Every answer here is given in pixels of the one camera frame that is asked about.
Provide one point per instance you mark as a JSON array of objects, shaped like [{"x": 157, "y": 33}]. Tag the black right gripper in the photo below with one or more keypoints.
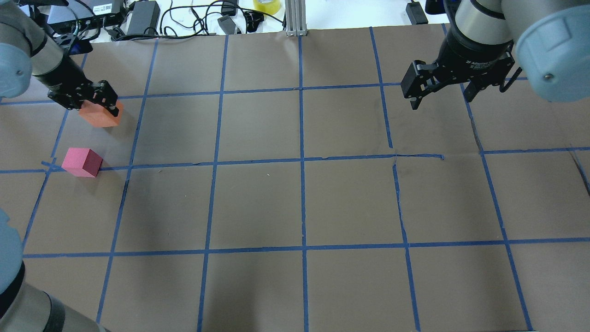
[{"x": 477, "y": 54}]

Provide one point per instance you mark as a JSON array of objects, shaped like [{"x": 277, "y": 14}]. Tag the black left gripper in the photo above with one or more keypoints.
[{"x": 61, "y": 79}]

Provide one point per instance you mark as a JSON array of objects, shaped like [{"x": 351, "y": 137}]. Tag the orange foam block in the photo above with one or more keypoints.
[{"x": 99, "y": 116}]

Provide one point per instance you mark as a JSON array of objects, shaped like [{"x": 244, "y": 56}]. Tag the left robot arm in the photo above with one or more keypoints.
[{"x": 27, "y": 51}]

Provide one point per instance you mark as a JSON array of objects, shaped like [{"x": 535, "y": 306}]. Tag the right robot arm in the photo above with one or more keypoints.
[{"x": 490, "y": 42}]

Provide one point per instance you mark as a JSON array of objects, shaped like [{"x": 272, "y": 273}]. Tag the pink foam block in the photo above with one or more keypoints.
[{"x": 82, "y": 162}]

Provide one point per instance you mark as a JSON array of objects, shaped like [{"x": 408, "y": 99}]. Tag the black power adapter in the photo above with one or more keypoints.
[{"x": 415, "y": 13}]

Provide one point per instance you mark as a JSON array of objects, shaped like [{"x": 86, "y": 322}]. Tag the black power brick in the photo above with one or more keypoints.
[{"x": 144, "y": 18}]

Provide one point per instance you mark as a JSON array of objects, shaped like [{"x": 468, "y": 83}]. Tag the black electronics box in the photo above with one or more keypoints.
[{"x": 87, "y": 14}]

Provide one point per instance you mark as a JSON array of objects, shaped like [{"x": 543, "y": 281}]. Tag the yellow tape roll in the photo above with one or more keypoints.
[{"x": 269, "y": 7}]

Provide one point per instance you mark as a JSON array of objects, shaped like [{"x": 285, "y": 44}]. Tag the aluminium frame post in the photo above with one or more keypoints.
[{"x": 295, "y": 20}]

